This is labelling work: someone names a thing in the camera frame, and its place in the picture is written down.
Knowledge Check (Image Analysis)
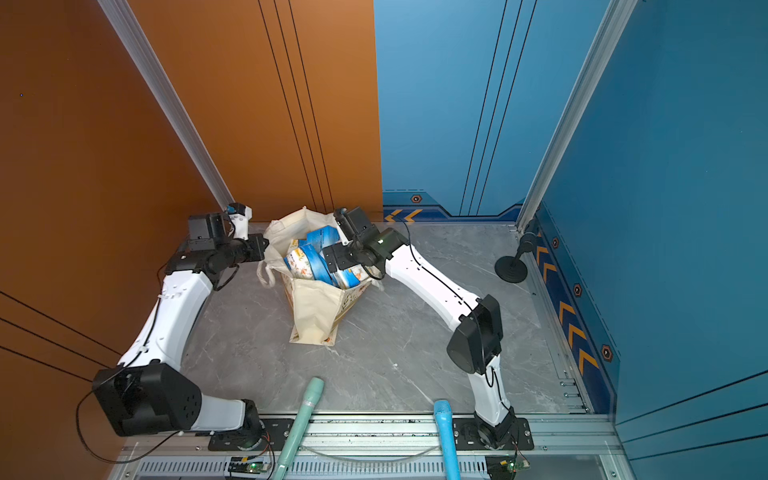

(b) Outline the cream floral canvas bag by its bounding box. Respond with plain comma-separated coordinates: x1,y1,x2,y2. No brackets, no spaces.
257,208,381,346

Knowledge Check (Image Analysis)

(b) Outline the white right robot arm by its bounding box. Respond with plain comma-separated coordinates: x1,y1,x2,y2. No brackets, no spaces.
322,208,517,449

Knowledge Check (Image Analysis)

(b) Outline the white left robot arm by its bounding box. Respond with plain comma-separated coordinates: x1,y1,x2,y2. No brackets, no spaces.
92,203,269,449

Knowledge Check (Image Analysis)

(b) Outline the black round-base stand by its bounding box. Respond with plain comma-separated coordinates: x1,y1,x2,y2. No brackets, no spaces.
494,232,537,284

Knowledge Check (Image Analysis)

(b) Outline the left circuit board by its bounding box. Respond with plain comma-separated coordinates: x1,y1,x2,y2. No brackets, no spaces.
227,456,272,478

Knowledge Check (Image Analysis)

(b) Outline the circuit board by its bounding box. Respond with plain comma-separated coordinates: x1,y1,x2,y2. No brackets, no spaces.
227,456,272,478
485,456,530,480

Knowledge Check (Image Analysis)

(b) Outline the right circuit board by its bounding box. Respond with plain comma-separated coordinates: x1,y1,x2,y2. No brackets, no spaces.
485,456,530,480

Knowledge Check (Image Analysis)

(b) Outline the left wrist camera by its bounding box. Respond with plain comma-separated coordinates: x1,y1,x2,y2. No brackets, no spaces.
226,202,252,240

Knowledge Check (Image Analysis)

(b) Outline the green handle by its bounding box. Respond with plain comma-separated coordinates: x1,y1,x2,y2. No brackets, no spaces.
271,377,325,480

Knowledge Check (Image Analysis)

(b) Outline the blue handle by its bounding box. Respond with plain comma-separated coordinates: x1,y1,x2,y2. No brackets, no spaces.
433,400,461,480

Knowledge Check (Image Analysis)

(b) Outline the aluminium corner post left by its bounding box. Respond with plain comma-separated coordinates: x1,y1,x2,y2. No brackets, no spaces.
98,0,234,208

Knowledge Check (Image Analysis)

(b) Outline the aluminium corner post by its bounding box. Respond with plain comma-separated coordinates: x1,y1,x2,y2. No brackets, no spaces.
98,0,234,208
516,0,638,235

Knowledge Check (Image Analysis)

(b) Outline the aluminium front rail frame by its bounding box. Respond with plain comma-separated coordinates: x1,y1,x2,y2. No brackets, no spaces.
108,413,634,479

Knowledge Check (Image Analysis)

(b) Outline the aluminium corner post right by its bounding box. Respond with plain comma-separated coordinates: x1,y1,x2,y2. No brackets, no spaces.
516,0,638,235

